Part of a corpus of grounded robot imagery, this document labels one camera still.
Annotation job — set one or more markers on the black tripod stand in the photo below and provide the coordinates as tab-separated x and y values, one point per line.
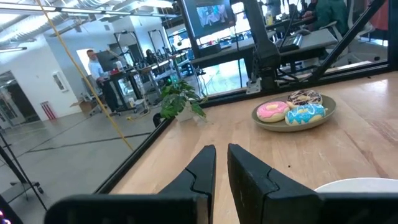
23	186

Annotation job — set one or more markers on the grey desk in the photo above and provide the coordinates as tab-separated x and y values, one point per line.
317	39
217	51

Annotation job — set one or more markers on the dark monitor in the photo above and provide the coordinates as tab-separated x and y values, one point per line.
107	60

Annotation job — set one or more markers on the red striped object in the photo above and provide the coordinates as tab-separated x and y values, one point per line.
49	110

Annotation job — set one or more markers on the large pink iced donut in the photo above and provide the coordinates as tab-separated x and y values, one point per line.
273	111

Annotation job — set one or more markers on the white round plate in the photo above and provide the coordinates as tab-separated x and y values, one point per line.
357	185

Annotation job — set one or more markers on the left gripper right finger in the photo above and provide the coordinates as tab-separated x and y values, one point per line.
258	193

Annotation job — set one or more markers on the framed wall picture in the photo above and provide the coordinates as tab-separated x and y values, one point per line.
60	81

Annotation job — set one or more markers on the black keyboard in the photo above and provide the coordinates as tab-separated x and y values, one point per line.
290	42

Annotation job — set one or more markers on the large chocolate iced donut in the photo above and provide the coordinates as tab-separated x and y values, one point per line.
304	97

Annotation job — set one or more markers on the large blue iced donut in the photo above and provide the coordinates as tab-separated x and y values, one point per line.
306	115

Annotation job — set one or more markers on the green plant sprig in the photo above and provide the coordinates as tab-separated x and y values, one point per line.
177	99

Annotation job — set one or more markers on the grey-green round plate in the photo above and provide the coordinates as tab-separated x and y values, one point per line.
295	127

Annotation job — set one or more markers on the cardboard box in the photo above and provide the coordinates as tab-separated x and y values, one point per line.
82	106

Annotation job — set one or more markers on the person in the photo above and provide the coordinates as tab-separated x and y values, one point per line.
94	68
151	57
329	14

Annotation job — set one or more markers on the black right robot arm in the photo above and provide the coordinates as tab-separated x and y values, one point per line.
267	62

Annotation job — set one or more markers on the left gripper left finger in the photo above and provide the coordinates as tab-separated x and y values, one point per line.
202	174

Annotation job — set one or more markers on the computer monitor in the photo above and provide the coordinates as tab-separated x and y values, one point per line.
211	15

